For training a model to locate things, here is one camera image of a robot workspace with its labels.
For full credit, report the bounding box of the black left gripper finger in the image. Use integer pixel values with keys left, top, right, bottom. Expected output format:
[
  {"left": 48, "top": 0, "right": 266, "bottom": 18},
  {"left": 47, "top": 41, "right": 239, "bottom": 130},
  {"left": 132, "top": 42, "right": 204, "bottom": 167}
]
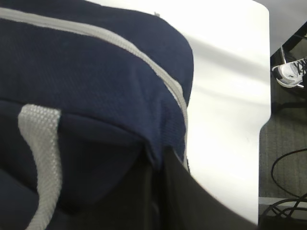
[{"left": 143, "top": 147, "right": 258, "bottom": 230}]

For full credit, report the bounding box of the navy blue lunch bag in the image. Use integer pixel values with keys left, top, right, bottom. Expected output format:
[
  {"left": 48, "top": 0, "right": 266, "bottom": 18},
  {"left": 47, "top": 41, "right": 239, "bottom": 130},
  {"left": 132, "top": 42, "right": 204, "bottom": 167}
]
[{"left": 0, "top": 0, "right": 194, "bottom": 230}]

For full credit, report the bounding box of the white sneaker shoe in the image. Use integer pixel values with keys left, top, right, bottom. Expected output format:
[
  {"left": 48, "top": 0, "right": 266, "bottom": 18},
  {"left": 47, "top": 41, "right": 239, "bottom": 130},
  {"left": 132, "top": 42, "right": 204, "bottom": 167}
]
[{"left": 272, "top": 57, "right": 307, "bottom": 88}]

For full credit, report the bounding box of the black floor cable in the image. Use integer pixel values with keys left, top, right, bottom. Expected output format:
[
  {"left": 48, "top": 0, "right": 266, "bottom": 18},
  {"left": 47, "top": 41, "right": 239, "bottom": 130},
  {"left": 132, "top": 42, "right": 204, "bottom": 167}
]
[{"left": 260, "top": 148, "right": 307, "bottom": 219}]

